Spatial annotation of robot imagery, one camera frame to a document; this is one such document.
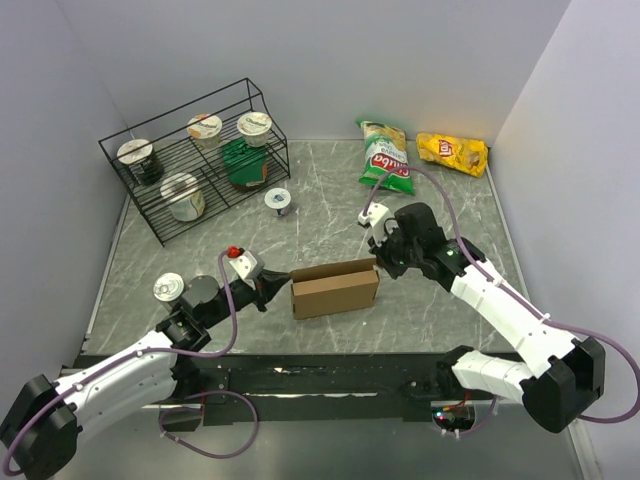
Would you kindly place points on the green snack bag in rack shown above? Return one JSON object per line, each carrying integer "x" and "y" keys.
{"x": 245, "y": 165}

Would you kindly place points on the Chobani yogurt cup on rack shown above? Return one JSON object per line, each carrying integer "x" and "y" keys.
{"x": 254, "y": 127}

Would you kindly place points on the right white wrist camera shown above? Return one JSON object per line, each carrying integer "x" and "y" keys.
{"x": 374, "y": 221}

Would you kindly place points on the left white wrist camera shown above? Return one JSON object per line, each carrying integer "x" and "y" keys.
{"x": 247, "y": 265}

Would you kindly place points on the green Chuba chips bag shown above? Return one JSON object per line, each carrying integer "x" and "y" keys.
{"x": 385, "y": 150}

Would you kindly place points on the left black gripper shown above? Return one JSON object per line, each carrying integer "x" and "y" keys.
{"x": 267, "y": 284}

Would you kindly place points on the small white yogurt cup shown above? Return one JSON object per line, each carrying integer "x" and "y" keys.
{"x": 279, "y": 201}

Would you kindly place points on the yellow Lays chips bag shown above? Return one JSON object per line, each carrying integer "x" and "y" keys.
{"x": 465, "y": 155}

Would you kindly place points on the brown cardboard box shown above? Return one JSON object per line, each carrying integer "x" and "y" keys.
{"x": 334, "y": 288}

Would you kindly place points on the white cup lower rack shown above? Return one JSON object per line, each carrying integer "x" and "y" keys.
{"x": 184, "y": 198}

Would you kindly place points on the black wire rack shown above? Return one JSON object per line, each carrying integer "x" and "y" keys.
{"x": 178, "y": 153}

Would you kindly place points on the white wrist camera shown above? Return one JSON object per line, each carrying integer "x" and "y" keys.
{"x": 374, "y": 221}
{"x": 247, "y": 265}

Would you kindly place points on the dark yogurt cup on rack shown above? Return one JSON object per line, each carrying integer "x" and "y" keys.
{"x": 139, "y": 157}

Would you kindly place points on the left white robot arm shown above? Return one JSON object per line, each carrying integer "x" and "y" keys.
{"x": 49, "y": 419}

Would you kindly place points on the dark tin can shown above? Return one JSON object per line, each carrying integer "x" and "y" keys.
{"x": 167, "y": 289}

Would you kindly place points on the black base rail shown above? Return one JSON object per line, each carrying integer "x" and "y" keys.
{"x": 296, "y": 387}

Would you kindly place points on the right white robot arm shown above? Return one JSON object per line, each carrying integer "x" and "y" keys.
{"x": 556, "y": 377}

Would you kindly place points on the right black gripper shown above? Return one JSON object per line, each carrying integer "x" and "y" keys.
{"x": 380, "y": 251}

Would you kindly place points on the orange yogurt cup on rack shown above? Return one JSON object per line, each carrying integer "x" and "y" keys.
{"x": 205, "y": 130}

